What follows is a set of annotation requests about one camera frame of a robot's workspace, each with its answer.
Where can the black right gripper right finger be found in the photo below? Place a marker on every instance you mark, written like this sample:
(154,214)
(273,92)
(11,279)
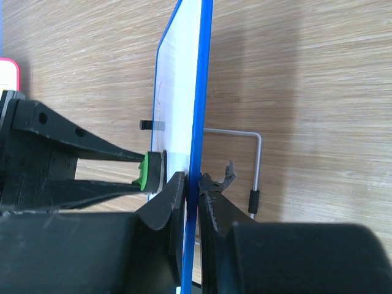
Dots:
(241,255)

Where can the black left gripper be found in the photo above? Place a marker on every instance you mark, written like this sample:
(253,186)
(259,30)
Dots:
(27,160)

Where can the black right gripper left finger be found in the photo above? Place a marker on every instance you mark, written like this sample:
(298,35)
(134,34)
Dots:
(138,252)

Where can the green whiteboard eraser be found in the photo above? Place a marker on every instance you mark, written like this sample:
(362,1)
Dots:
(152,172)

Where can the blue framed whiteboard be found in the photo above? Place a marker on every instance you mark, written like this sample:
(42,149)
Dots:
(177,125)

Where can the pink framed whiteboard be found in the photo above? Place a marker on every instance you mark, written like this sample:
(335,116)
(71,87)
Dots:
(9,75)

